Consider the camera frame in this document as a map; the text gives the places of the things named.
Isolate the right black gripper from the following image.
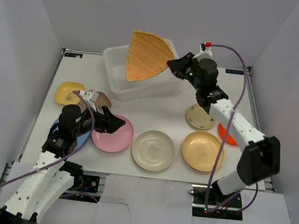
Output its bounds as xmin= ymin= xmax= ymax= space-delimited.
xmin=164 ymin=50 xmax=206 ymax=92

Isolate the pink round plate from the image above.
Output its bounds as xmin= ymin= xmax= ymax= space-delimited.
xmin=92 ymin=115 xmax=134 ymax=153

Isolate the woven bamboo fan tray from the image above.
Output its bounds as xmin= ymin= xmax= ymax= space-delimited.
xmin=126 ymin=30 xmax=177 ymax=82

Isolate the tan round plate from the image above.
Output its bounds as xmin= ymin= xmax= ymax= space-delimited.
xmin=181 ymin=131 xmax=221 ymax=172

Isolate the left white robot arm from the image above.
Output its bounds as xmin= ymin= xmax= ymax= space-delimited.
xmin=0 ymin=104 xmax=126 ymax=224

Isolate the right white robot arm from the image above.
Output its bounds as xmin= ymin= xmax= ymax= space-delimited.
xmin=167 ymin=53 xmax=281 ymax=206

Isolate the white plastic bin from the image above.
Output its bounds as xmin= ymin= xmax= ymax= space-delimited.
xmin=103 ymin=45 xmax=181 ymax=101

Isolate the brown square plate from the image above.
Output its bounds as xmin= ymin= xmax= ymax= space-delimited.
xmin=79 ymin=91 xmax=112 ymax=113

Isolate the blue round plate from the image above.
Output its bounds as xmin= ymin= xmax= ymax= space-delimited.
xmin=49 ymin=119 xmax=91 ymax=149

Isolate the yellow square plate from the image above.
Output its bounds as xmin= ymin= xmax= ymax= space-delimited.
xmin=54 ymin=81 xmax=85 ymax=106

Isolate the small floral cream plate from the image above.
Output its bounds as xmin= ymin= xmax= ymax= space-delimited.
xmin=186 ymin=104 xmax=215 ymax=130

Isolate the cream round plate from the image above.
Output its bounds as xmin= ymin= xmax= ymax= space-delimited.
xmin=132 ymin=130 xmax=175 ymax=172

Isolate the orange round plate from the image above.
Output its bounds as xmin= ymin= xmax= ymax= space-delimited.
xmin=217 ymin=124 xmax=238 ymax=146

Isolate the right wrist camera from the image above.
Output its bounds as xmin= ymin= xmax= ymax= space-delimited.
xmin=196 ymin=42 xmax=213 ymax=60

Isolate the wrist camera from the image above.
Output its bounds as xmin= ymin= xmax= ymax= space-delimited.
xmin=79 ymin=90 xmax=99 ymax=111
xmin=196 ymin=42 xmax=213 ymax=60

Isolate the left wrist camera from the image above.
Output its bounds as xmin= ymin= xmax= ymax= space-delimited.
xmin=79 ymin=90 xmax=99 ymax=111

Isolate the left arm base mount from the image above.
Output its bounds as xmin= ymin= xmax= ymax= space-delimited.
xmin=60 ymin=175 xmax=100 ymax=203

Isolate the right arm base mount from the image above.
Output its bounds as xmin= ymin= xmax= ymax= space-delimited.
xmin=188 ymin=186 xmax=243 ymax=221

